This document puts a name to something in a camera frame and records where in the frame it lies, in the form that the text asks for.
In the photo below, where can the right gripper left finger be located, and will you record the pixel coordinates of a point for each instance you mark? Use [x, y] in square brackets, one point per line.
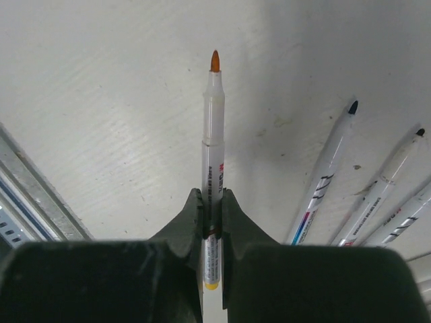
[153, 280]

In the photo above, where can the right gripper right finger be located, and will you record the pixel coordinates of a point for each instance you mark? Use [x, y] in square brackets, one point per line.
[265, 281]

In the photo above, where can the blue cap marker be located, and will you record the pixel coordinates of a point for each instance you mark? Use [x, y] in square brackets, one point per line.
[323, 174]

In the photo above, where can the dark red cap marker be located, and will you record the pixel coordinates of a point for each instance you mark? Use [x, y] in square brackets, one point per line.
[379, 191]

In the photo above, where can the brown cap marker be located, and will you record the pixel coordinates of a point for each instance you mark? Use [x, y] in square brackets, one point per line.
[406, 215]

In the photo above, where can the yellow cap marker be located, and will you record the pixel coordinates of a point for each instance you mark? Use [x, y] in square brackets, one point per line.
[212, 172]

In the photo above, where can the aluminium front rail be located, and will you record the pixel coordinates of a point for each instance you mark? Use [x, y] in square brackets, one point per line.
[31, 209]

